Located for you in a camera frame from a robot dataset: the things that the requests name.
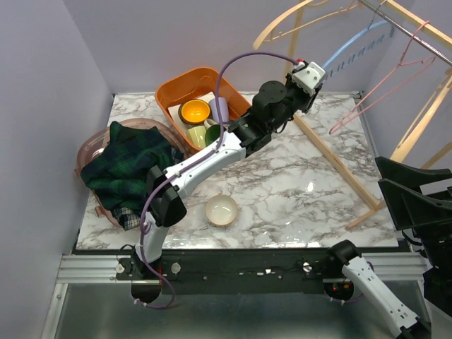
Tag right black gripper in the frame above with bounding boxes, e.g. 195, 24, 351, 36
375, 153, 452, 268

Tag pink wire hanger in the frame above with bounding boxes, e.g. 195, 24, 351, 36
328, 20, 436, 135

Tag light blue hanger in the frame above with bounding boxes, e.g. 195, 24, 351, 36
323, 1, 396, 81

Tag dark green plaid skirt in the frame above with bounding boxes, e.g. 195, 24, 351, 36
81, 121, 174, 213

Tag navy plaid skirt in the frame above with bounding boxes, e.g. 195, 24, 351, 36
112, 148, 184, 231

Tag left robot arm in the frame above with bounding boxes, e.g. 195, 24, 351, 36
132, 69, 325, 279

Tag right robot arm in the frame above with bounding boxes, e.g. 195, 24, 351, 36
324, 156, 451, 338

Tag beige empty hanger left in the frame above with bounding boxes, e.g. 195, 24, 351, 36
252, 1, 364, 50

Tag wooden clothes rack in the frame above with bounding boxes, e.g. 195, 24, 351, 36
295, 1, 451, 230

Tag lavender cup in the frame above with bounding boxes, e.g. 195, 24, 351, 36
208, 97, 230, 124

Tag green cup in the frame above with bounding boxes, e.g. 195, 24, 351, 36
205, 124, 222, 145

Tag orange plastic bin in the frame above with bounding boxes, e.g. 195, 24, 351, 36
155, 67, 251, 154

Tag orange bowl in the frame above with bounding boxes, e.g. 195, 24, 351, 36
178, 99, 211, 125

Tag white paper sheet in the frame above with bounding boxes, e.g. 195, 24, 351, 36
168, 92, 214, 125

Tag small white ceramic bowl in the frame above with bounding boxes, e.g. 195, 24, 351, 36
205, 194, 239, 227

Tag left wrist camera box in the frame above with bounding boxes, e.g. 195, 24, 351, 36
291, 61, 326, 97

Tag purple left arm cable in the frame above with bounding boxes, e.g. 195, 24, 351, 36
132, 52, 308, 310

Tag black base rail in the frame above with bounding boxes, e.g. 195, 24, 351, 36
116, 248, 358, 300

